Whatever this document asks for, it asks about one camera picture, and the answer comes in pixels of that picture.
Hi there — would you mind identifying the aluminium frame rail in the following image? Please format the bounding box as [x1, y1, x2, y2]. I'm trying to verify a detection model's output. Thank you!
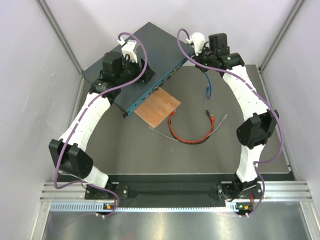
[40, 181, 312, 202]

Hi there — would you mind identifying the red ethernet cable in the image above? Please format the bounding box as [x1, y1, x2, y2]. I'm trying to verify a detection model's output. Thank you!
[167, 111, 216, 145]

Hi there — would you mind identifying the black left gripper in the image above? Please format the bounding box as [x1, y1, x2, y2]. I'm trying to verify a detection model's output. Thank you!
[115, 53, 155, 85]

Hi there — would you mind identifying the blue ethernet cable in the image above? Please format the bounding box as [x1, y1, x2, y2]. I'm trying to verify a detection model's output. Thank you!
[186, 53, 213, 100]

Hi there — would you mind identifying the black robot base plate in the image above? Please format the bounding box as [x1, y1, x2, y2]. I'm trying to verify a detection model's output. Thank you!
[84, 173, 263, 201]

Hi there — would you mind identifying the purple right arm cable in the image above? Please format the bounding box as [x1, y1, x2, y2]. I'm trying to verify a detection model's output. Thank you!
[176, 28, 285, 218]

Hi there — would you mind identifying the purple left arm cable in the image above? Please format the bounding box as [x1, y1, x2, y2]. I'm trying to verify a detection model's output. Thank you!
[53, 32, 148, 220]

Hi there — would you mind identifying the wooden board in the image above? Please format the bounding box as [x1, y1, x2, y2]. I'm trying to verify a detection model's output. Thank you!
[134, 88, 181, 128]

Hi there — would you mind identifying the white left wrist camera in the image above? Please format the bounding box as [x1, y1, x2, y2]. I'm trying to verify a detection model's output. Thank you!
[117, 38, 140, 63]

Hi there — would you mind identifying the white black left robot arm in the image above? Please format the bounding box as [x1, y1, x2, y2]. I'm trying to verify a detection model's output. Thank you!
[48, 51, 153, 199]

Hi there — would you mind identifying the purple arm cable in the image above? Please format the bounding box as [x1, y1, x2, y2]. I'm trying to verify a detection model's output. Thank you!
[53, 32, 148, 220]
[176, 28, 285, 218]

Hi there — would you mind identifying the grey ethernet cable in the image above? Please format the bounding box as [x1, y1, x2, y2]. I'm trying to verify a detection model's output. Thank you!
[148, 113, 228, 142]

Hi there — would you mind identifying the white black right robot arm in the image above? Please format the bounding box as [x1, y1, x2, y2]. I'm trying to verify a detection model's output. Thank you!
[187, 32, 279, 201]

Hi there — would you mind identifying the grey slotted cable duct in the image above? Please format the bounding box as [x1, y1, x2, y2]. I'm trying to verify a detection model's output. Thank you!
[50, 201, 239, 213]

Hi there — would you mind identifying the dark blue network switch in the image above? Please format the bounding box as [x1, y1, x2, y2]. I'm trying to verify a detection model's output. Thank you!
[82, 22, 187, 117]

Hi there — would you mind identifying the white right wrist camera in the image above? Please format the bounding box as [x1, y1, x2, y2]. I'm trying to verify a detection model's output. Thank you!
[186, 32, 206, 56]

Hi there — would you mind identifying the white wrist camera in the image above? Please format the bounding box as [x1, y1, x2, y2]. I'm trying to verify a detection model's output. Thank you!
[186, 32, 206, 56]
[117, 38, 140, 63]

